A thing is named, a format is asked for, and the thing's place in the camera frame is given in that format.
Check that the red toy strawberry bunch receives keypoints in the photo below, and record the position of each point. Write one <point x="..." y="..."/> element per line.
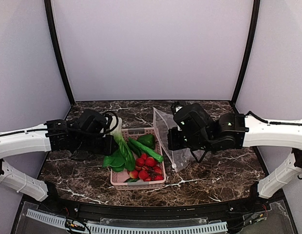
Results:
<point x="146" y="169"/>

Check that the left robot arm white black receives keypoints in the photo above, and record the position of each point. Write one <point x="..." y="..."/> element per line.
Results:
<point x="91" y="132"/>

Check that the black frame post right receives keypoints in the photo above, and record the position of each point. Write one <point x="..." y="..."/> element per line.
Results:
<point x="247" y="52"/>

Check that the toy bok choy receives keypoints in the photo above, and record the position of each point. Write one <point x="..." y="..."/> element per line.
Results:
<point x="123" y="158"/>

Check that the black frame post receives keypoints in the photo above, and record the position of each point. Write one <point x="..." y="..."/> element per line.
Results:
<point x="57" y="50"/>
<point x="247" y="52"/>

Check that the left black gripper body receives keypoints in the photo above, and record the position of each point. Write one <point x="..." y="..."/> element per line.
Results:
<point x="109" y="148"/>

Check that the dark green toy cucumber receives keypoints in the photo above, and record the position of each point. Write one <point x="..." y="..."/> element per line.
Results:
<point x="134" y="149"/>

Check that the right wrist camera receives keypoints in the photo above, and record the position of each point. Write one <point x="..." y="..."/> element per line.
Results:
<point x="175" y="107"/>

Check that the black front frame rail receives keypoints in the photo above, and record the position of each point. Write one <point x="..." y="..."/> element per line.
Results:
<point x="167" y="203"/>

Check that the pink plastic basket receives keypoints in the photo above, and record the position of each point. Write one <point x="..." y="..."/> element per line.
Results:
<point x="119" y="180"/>

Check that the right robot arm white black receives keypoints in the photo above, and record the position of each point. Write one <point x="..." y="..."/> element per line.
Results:
<point x="196" y="130"/>

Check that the clear zip top bag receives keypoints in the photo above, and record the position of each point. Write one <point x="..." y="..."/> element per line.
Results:
<point x="179" y="159"/>

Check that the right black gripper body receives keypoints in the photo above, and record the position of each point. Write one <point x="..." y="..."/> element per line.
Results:
<point x="173" y="138"/>

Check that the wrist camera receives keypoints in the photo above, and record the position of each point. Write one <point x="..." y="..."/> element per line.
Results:
<point x="112" y="121"/>
<point x="175" y="107"/>

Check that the green toy bell pepper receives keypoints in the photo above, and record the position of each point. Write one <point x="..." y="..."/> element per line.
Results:
<point x="148" y="140"/>

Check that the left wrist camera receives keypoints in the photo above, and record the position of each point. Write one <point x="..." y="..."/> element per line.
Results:
<point x="112" y="121"/>

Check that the black frame post left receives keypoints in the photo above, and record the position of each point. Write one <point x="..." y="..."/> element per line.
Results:
<point x="57" y="50"/>

